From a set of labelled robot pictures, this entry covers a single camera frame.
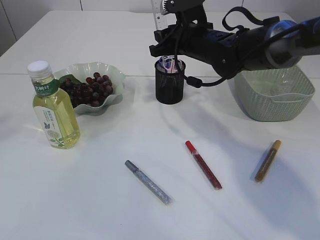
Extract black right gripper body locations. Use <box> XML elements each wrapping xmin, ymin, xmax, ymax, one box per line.
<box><xmin>149</xmin><ymin>22</ymin><xmax>215</xmax><ymax>63</ymax></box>

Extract pink scissors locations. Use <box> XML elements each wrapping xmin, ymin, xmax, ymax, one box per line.
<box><xmin>158</xmin><ymin>55</ymin><xmax>178</xmax><ymax>74</ymax></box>

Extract blue scissors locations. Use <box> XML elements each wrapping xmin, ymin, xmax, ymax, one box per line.
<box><xmin>159</xmin><ymin>59</ymin><xmax>171</xmax><ymax>73</ymax></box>

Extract clear plastic ruler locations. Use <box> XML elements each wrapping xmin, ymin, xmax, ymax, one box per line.
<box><xmin>150</xmin><ymin>0</ymin><xmax>168</xmax><ymax>30</ymax></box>

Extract clear plastic sheet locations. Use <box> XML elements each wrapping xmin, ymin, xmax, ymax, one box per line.
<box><xmin>271</xmin><ymin>76</ymin><xmax>292</xmax><ymax>93</ymax></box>

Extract purple grape bunch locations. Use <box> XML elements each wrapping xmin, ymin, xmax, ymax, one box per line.
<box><xmin>58</xmin><ymin>72</ymin><xmax>114</xmax><ymax>108</ymax></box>

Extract green tea bottle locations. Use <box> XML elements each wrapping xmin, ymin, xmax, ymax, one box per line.
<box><xmin>27</xmin><ymin>60</ymin><xmax>80</xmax><ymax>149</ymax></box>

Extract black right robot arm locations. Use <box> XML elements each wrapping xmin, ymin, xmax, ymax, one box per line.
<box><xmin>149</xmin><ymin>17</ymin><xmax>320</xmax><ymax>80</ymax></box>

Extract black mesh pen holder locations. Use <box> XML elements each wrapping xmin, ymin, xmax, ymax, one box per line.
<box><xmin>154</xmin><ymin>60</ymin><xmax>185</xmax><ymax>105</ymax></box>

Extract green woven plastic basket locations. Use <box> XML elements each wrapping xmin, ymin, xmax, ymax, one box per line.
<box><xmin>234</xmin><ymin>65</ymin><xmax>315</xmax><ymax>122</ymax></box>

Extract red glitter pen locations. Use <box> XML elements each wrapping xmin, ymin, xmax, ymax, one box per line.
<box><xmin>185</xmin><ymin>140</ymin><xmax>223</xmax><ymax>190</ymax></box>

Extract gold glitter pen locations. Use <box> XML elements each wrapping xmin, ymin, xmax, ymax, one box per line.
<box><xmin>254</xmin><ymin>140</ymin><xmax>282</xmax><ymax>183</ymax></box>

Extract grey glitter pen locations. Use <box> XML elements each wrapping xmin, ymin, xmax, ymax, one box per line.
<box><xmin>124</xmin><ymin>160</ymin><xmax>172</xmax><ymax>206</ymax></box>

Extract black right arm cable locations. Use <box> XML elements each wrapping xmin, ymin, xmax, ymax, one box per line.
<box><xmin>172</xmin><ymin>6</ymin><xmax>301</xmax><ymax>89</ymax></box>

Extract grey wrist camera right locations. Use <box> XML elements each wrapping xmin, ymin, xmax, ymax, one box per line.
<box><xmin>160</xmin><ymin>0</ymin><xmax>208</xmax><ymax>25</ymax></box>

